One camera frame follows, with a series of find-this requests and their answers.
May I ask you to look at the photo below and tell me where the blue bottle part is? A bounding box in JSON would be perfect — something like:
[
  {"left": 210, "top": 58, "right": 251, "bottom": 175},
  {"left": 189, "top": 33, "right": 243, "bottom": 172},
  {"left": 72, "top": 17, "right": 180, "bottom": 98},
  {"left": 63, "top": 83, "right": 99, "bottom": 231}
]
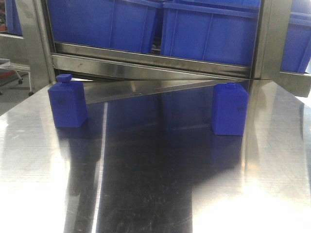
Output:
[
  {"left": 48, "top": 73, "right": 87, "bottom": 128},
  {"left": 211, "top": 83, "right": 249, "bottom": 136}
]

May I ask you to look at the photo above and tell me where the blue bin far right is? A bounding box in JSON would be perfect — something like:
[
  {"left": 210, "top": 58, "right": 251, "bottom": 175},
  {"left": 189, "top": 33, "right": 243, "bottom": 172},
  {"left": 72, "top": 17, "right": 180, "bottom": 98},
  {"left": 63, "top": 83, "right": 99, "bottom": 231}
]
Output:
[{"left": 281, "top": 0, "right": 311, "bottom": 73}]

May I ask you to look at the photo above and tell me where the blue bin centre right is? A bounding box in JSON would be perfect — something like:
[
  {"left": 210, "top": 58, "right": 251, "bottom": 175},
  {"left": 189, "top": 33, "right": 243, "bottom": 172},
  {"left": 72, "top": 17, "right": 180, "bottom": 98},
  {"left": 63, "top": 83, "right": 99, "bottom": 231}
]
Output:
[{"left": 160, "top": 1, "right": 259, "bottom": 67}]

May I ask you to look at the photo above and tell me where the stainless steel shelf rack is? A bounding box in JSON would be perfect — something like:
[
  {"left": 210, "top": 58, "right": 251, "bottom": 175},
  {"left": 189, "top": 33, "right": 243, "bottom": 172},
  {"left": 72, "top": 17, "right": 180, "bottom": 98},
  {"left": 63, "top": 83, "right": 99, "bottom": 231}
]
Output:
[{"left": 0, "top": 0, "right": 311, "bottom": 97}]

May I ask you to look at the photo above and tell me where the blue bin far left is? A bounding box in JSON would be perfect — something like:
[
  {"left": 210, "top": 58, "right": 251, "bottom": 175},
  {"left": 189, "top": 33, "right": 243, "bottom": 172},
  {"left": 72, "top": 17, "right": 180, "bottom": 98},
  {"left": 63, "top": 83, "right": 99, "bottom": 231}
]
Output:
[{"left": 5, "top": 0, "right": 22, "bottom": 36}]

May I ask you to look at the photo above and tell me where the wheeled metal cart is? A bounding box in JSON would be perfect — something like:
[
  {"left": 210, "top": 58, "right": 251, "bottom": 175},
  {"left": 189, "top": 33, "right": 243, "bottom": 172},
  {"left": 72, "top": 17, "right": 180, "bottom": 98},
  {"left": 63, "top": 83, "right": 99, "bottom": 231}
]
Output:
[{"left": 0, "top": 58, "right": 34, "bottom": 97}]

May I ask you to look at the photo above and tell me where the blue bin centre left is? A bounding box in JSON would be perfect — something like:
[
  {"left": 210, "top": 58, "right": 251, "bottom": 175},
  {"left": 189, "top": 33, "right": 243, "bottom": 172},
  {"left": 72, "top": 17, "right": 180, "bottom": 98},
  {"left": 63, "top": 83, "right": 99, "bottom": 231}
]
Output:
[{"left": 47, "top": 0, "right": 162, "bottom": 53}]

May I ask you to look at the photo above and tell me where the blue bin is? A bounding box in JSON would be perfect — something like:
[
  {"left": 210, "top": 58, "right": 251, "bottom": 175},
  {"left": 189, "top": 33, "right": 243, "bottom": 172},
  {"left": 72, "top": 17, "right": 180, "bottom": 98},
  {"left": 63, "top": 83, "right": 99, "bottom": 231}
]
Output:
[
  {"left": 281, "top": 0, "right": 311, "bottom": 73},
  {"left": 5, "top": 0, "right": 22, "bottom": 36},
  {"left": 160, "top": 1, "right": 259, "bottom": 67},
  {"left": 47, "top": 0, "right": 162, "bottom": 53}
]

